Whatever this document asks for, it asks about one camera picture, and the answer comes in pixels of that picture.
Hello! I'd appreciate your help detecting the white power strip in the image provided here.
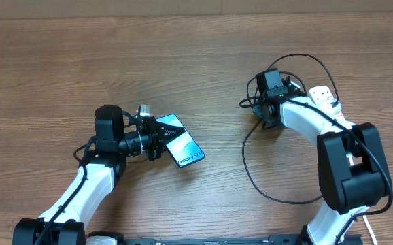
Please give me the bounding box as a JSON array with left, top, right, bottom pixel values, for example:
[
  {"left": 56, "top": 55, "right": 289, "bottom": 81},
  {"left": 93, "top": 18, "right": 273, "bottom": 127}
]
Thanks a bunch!
[{"left": 307, "top": 86, "right": 354, "bottom": 129}]

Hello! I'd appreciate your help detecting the white charger adapter plug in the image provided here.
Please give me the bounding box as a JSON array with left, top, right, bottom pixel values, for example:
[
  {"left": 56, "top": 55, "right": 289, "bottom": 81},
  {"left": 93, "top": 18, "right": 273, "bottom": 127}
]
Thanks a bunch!
[{"left": 318, "top": 99, "right": 343, "bottom": 118}]

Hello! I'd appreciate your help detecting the white power strip cord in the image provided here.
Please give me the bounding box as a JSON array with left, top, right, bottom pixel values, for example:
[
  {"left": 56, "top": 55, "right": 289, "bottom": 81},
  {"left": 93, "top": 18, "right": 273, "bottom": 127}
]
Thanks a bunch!
[{"left": 347, "top": 152, "right": 379, "bottom": 245}]

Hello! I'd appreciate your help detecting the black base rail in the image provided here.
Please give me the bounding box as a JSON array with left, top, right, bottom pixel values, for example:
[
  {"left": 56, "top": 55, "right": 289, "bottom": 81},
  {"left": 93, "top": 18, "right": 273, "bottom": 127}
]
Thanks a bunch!
[{"left": 87, "top": 231, "right": 364, "bottom": 245}]

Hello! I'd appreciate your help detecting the black USB charging cable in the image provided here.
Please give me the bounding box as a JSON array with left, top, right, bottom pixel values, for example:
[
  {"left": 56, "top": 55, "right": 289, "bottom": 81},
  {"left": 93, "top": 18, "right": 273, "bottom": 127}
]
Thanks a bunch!
[{"left": 239, "top": 52, "right": 341, "bottom": 206}]

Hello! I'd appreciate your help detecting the blue Galaxy smartphone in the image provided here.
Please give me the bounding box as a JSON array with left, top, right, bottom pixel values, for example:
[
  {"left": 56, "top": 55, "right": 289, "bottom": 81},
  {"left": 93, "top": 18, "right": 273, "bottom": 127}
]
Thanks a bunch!
[{"left": 156, "top": 114, "right": 205, "bottom": 168}]

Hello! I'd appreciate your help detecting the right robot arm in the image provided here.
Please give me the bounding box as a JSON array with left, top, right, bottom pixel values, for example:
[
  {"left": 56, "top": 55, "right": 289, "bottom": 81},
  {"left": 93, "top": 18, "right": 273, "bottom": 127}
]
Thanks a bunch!
[{"left": 252, "top": 69, "right": 393, "bottom": 244}]

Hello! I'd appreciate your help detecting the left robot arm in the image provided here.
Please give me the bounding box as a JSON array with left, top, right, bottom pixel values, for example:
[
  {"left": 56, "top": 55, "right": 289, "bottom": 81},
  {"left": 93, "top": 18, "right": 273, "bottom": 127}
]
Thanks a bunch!
[{"left": 12, "top": 105, "right": 192, "bottom": 245}]

